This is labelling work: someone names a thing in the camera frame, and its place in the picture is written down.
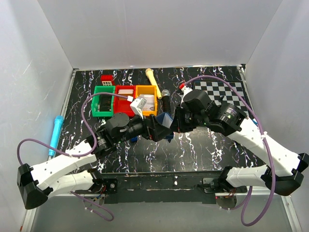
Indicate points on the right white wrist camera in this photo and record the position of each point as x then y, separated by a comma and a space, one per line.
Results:
184, 90

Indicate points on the yellow plastic bin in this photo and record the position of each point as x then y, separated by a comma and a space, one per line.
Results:
147, 89

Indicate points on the beige wooden microphone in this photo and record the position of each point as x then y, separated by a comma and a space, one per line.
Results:
150, 75

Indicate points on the black microphone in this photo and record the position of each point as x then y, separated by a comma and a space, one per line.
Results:
166, 101

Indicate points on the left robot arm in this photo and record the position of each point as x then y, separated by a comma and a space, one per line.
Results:
40, 182

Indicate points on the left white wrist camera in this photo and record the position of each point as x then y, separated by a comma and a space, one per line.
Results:
137, 106

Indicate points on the navy blue card holder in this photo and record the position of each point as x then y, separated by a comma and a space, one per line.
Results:
166, 120

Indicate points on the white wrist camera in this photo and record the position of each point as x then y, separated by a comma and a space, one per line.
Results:
137, 106
184, 90

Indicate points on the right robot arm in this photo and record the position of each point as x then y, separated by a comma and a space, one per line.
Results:
282, 167

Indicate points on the black white chessboard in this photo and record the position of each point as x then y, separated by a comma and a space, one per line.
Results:
217, 89

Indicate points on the black object in green bin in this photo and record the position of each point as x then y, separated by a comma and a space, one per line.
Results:
105, 103

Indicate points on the red plastic bin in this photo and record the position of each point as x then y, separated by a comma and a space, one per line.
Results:
121, 105

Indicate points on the orange cards in red bin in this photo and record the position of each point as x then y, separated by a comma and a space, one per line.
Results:
127, 92

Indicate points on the green plastic bin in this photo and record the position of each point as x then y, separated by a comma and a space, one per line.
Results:
95, 100

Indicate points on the white cards in yellow bin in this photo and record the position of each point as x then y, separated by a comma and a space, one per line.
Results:
150, 102

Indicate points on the blue toy brick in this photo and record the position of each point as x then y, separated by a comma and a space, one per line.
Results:
134, 139

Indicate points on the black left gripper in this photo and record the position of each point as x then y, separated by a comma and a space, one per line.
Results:
149, 128

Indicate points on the light blue toy microphone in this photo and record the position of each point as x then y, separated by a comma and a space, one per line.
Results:
58, 122

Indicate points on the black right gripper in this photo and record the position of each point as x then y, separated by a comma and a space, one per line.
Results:
178, 121

